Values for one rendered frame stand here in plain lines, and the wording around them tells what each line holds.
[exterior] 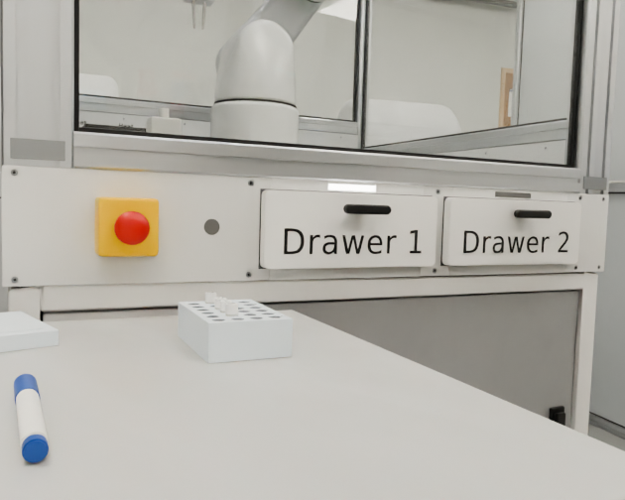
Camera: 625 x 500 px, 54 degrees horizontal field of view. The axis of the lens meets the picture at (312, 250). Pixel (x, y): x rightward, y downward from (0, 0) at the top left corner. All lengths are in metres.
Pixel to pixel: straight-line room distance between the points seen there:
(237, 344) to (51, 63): 0.43
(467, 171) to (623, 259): 1.83
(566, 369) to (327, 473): 0.95
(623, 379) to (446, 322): 1.86
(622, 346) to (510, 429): 2.40
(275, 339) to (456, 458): 0.26
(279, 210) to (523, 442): 0.52
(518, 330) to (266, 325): 0.67
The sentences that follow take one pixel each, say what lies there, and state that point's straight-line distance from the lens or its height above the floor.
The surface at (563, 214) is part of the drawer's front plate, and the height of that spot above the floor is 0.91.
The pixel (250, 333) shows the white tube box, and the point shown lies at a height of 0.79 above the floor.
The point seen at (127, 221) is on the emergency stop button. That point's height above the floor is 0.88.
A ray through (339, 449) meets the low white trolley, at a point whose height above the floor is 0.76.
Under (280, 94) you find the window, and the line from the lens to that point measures 0.90.
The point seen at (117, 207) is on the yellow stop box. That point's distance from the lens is 0.77.
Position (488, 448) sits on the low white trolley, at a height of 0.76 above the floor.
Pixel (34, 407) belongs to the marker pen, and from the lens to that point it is 0.44.
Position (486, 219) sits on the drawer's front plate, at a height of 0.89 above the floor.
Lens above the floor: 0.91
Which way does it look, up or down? 4 degrees down
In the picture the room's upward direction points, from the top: 2 degrees clockwise
